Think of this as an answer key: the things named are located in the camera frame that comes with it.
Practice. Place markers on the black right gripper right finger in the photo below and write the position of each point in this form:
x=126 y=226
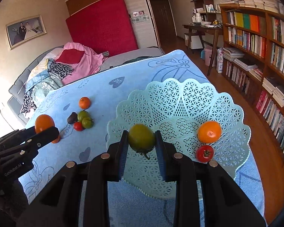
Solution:
x=224 y=203

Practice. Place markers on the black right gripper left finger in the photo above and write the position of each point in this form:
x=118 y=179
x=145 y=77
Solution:
x=78 y=193

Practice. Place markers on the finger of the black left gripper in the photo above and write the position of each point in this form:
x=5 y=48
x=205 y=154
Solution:
x=25 y=140

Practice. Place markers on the oval orange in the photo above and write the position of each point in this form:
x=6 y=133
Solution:
x=43 y=122

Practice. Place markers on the bumpy mandarin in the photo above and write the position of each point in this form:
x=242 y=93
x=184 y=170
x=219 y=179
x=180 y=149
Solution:
x=56 y=140

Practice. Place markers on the large red tomato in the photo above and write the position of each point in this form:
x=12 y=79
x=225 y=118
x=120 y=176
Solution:
x=204 y=153

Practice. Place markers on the dark purple wrinkled fruit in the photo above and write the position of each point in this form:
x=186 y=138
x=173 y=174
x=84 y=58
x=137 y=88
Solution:
x=72 y=118

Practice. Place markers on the small red tomato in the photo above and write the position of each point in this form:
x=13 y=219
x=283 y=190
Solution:
x=78 y=126

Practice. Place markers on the green tomato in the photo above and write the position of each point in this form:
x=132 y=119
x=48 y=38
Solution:
x=82 y=114
x=87 y=122
x=141 y=139

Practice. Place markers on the small mandarin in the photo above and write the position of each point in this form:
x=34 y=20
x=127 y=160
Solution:
x=84 y=103

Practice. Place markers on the light blue lattice basket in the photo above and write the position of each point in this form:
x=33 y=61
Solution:
x=177 y=109

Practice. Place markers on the blue patterned towel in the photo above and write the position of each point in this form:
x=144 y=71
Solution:
x=141 y=197

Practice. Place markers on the pile of clothes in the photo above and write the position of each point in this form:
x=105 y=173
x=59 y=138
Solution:
x=73 y=52

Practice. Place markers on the framed wedding photo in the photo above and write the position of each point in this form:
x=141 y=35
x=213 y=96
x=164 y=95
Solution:
x=23 y=30

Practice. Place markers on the grey bed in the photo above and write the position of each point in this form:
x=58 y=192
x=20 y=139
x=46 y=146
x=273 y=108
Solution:
x=44 y=74

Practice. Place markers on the red upright mattress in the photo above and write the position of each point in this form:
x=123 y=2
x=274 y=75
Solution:
x=103 y=26

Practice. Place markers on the pink waste bin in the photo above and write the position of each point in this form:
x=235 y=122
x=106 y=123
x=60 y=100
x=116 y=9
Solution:
x=208 y=56

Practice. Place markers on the wooden bookshelf with books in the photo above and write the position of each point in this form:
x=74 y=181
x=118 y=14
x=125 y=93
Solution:
x=253 y=33

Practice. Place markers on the small desk shelf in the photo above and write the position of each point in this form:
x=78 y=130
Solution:
x=208 y=9

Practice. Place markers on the dark wooden door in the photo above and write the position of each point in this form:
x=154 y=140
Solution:
x=164 y=20

